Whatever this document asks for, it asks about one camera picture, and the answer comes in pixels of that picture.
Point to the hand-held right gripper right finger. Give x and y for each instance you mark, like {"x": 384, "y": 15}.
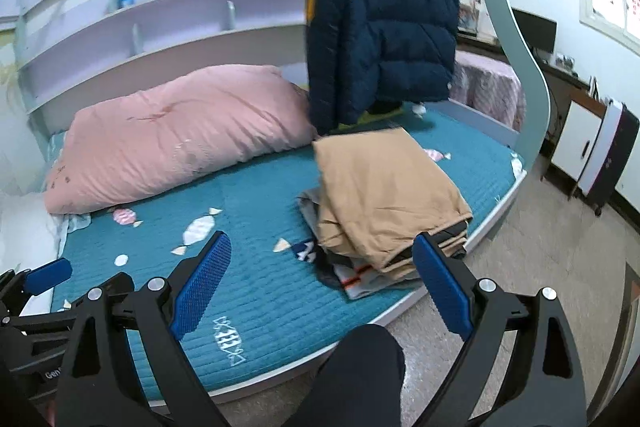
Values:
{"x": 442, "y": 287}

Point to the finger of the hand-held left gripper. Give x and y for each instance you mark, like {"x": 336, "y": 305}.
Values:
{"x": 47, "y": 276}
{"x": 120, "y": 284}

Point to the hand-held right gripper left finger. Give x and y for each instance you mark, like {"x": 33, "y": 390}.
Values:
{"x": 200, "y": 287}

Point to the tan jacket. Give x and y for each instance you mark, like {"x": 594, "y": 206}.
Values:
{"x": 385, "y": 197}

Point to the white pillow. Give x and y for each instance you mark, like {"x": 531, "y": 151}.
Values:
{"x": 25, "y": 227}

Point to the teal candy print mattress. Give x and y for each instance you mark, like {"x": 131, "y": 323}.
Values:
{"x": 260, "y": 287}

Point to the folded grey orange-striped garment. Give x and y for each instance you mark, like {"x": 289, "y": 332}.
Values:
{"x": 360, "y": 284}

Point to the folded dark garment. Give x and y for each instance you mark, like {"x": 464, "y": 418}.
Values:
{"x": 330, "y": 272}

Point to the person's leg dark trousers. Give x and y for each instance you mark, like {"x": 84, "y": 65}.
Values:
{"x": 355, "y": 382}

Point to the teal striped pillow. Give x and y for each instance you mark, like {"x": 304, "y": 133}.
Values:
{"x": 56, "y": 147}

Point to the pink duvet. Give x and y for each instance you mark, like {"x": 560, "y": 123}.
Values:
{"x": 175, "y": 132}

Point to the white floral wardrobe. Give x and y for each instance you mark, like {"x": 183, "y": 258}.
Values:
{"x": 12, "y": 107}

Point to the yellow green cloth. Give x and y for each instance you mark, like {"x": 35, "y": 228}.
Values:
{"x": 385, "y": 117}

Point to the pink patterned table cover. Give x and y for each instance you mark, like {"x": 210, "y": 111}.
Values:
{"x": 492, "y": 87}

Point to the white purple standing appliance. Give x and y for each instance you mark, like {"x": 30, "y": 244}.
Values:
{"x": 612, "y": 152}

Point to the dark wooden desk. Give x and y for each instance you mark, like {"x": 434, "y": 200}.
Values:
{"x": 575, "y": 82}

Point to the small desk ornament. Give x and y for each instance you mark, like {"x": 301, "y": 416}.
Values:
{"x": 564, "y": 61}

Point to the navy yellow puffer jacket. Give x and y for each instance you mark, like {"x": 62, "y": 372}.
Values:
{"x": 390, "y": 32}

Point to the black monitor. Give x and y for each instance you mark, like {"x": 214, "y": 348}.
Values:
{"x": 535, "y": 29}

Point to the mint green bed frame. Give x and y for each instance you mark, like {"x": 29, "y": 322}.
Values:
{"x": 530, "y": 72}

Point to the lilac wall shelf unit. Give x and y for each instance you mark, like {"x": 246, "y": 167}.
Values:
{"x": 150, "y": 32}

